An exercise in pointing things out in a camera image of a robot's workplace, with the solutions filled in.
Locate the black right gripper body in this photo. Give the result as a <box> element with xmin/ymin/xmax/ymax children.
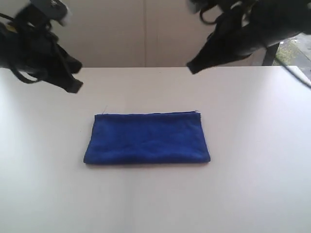
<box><xmin>206</xmin><ymin>4</ymin><xmax>275</xmax><ymax>63</ymax></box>

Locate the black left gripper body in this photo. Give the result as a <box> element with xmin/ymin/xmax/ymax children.
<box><xmin>0</xmin><ymin>22</ymin><xmax>68</xmax><ymax>83</ymax></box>

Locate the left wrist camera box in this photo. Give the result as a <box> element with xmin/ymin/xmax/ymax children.
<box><xmin>14</xmin><ymin>0</ymin><xmax>72</xmax><ymax>27</ymax></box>

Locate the blue towel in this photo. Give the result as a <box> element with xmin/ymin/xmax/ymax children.
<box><xmin>83</xmin><ymin>111</ymin><xmax>211</xmax><ymax>166</ymax></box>

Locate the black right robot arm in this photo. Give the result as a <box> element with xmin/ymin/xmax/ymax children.
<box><xmin>187</xmin><ymin>0</ymin><xmax>311</xmax><ymax>74</ymax></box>

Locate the dark window frame post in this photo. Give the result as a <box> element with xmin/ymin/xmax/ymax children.
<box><xmin>262</xmin><ymin>43</ymin><xmax>280</xmax><ymax>66</ymax></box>

